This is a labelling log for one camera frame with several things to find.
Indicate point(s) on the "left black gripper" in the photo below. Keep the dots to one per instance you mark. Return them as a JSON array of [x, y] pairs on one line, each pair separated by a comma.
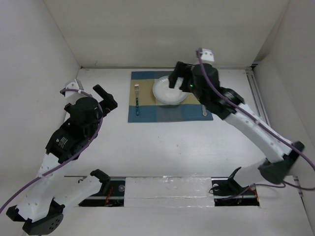
[[108, 103]]

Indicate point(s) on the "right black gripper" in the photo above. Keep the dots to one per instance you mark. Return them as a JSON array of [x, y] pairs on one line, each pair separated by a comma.
[[181, 69]]

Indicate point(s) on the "white blue-rimmed plate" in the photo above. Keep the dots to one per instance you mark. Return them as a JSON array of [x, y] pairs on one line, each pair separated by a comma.
[[168, 96]]

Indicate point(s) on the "silver fork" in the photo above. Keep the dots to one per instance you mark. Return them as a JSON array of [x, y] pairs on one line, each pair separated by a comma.
[[137, 90]]

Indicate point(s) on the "blue beige cloth placemat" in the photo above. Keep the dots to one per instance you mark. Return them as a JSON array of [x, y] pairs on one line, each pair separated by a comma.
[[153, 111]]

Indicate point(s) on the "silver knife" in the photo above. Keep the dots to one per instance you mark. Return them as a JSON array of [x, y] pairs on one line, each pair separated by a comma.
[[204, 111]]

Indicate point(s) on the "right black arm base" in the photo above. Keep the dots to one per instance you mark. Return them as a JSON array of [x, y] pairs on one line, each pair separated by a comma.
[[228, 193]]

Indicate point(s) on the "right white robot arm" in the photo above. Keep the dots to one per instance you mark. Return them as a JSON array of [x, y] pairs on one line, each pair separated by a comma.
[[279, 156]]

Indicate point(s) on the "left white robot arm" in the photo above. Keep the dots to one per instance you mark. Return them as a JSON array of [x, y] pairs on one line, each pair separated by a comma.
[[36, 204]]

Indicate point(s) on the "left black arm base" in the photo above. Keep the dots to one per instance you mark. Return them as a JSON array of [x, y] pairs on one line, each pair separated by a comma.
[[113, 197]]

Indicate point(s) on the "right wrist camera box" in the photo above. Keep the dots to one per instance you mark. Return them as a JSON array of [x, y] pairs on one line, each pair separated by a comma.
[[207, 55]]

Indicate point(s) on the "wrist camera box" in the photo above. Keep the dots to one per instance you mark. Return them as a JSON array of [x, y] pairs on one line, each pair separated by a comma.
[[73, 84], [207, 55]]

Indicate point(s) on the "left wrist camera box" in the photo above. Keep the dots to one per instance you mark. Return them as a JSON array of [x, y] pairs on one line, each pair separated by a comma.
[[73, 84]]

